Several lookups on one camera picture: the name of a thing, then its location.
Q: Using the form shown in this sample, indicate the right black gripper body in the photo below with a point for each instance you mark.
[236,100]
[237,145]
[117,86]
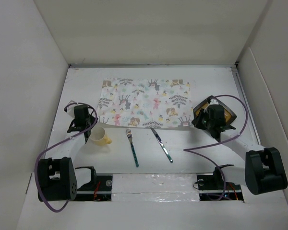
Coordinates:
[203,121]

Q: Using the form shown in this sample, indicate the yellow ceramic mug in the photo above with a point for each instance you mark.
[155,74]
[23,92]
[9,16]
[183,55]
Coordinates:
[99,136]

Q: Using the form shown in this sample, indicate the square black yellow plate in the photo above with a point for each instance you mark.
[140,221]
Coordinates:
[230,116]

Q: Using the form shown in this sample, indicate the fork with teal handle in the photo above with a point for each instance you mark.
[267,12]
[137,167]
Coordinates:
[129,136]

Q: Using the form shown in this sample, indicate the floral patterned cloth placemat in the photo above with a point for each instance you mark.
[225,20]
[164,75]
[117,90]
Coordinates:
[145,103]

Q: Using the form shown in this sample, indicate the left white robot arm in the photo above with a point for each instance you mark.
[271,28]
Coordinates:
[57,177]

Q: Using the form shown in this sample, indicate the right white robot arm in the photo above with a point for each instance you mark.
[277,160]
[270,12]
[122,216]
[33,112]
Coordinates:
[263,170]

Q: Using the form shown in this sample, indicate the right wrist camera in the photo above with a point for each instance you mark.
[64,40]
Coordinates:
[213,101]

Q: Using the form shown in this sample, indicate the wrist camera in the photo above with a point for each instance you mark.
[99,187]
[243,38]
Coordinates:
[213,101]
[69,108]

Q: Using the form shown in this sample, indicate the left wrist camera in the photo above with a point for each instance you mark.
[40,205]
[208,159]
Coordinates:
[69,108]

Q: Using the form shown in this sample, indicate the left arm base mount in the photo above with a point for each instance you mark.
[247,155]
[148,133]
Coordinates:
[93,187]

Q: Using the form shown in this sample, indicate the knife with teal handle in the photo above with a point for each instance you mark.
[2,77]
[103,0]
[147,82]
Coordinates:
[162,145]

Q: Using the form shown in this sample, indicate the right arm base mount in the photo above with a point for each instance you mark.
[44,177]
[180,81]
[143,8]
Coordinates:
[211,187]

